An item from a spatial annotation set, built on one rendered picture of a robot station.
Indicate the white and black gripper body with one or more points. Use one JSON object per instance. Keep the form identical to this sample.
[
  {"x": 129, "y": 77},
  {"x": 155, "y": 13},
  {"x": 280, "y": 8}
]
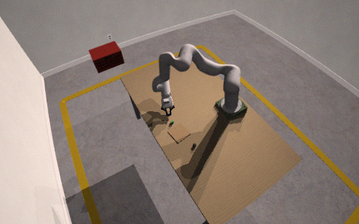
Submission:
[{"x": 170, "y": 104}]

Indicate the brown flat mat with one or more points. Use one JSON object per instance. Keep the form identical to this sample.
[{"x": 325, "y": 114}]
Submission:
[{"x": 179, "y": 132}]

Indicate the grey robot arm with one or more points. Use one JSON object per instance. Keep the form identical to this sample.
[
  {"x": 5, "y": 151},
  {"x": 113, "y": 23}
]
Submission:
[{"x": 189, "y": 53}]

